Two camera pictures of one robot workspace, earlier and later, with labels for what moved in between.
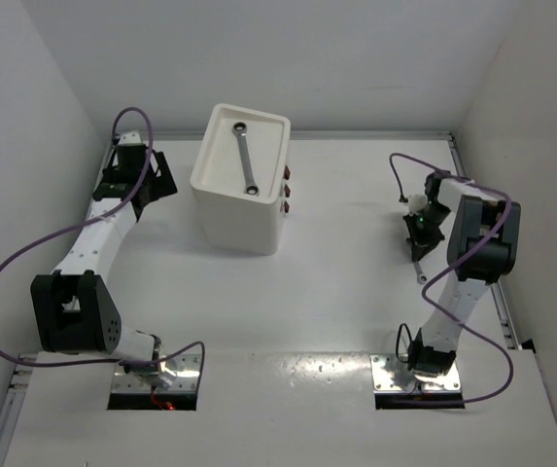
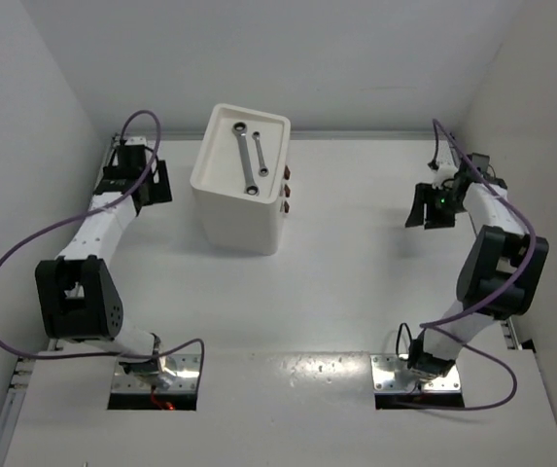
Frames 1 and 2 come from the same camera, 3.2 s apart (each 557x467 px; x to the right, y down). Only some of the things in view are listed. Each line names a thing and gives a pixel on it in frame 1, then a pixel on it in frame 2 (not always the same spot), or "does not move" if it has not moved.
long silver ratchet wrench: x=240 y=129 does not move
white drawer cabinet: x=231 y=219 does not move
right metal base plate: x=391 y=375 does not move
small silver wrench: x=419 y=272 → x=263 y=170
